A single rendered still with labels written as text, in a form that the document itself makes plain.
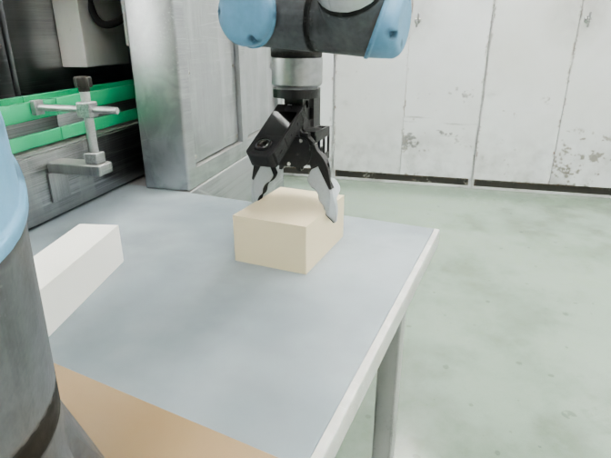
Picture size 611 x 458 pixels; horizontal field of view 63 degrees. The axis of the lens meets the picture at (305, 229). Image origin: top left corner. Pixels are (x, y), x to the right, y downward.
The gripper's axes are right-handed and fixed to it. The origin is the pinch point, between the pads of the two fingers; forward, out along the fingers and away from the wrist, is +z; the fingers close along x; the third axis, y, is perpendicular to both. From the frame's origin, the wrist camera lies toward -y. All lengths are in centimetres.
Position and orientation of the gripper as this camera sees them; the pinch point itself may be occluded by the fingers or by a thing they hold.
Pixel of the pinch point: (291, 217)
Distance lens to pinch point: 80.1
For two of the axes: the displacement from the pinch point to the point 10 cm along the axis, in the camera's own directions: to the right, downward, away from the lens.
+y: 4.0, -3.3, 8.5
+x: -9.2, -1.5, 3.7
